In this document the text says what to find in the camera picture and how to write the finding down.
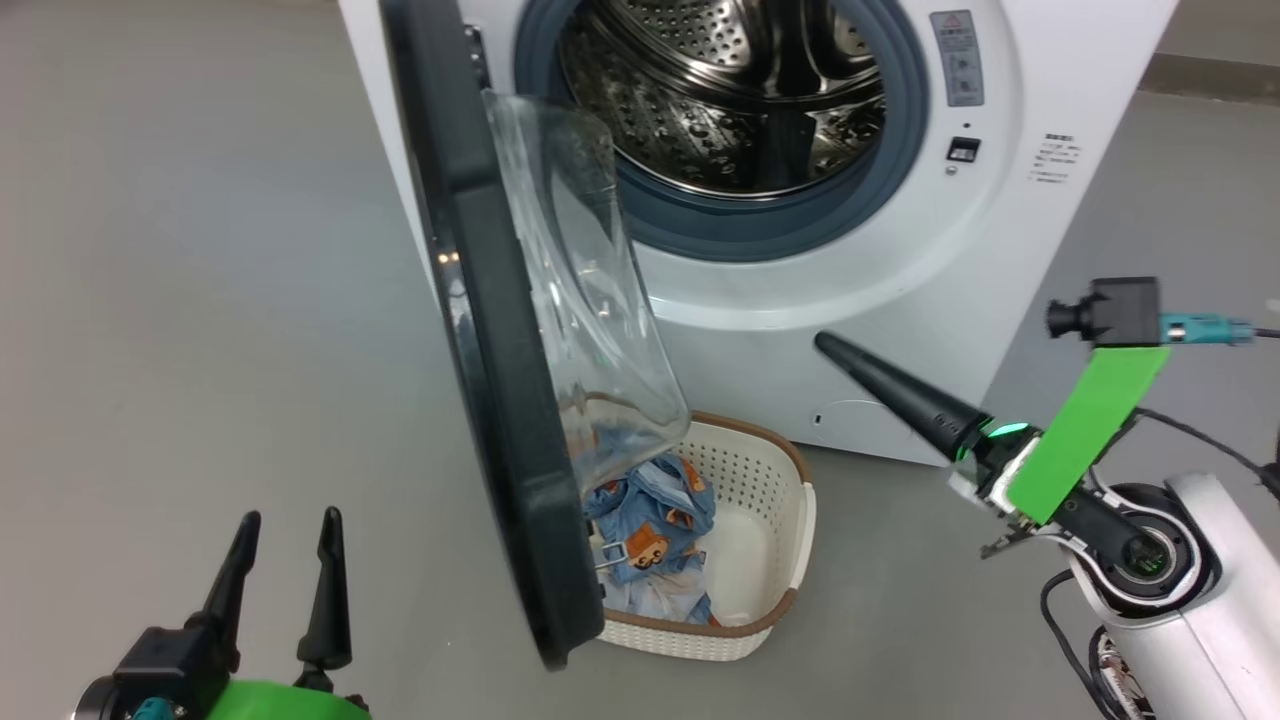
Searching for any blue cartoon print garment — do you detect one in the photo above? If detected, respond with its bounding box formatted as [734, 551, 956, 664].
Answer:
[583, 450, 718, 586]

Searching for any white washing machine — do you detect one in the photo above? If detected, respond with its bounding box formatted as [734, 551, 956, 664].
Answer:
[338, 0, 1181, 471]

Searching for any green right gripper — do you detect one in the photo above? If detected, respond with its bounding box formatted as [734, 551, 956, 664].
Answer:
[814, 332, 1172, 559]

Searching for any small printed text label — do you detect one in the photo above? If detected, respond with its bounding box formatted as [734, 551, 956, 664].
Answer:
[1028, 132, 1083, 186]

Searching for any silver door hinge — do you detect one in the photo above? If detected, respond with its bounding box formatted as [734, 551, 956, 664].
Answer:
[462, 25, 491, 91]

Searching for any grey warning sticker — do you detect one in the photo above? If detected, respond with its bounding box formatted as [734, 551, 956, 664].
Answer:
[930, 10, 986, 108]

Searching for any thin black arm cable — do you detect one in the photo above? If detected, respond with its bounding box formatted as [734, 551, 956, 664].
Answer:
[1125, 405, 1280, 501]

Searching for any black rimmed glass washer door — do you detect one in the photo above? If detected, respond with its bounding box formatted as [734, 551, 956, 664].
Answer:
[378, 0, 693, 671]

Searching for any stainless steel washing machine drum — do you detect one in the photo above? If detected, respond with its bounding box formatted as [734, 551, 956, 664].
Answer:
[555, 0, 891, 201]

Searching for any cream perforated laundry basket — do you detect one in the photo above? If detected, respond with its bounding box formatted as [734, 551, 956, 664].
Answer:
[570, 410, 816, 663]

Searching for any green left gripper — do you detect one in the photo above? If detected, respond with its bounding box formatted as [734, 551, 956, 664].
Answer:
[185, 505, 371, 720]

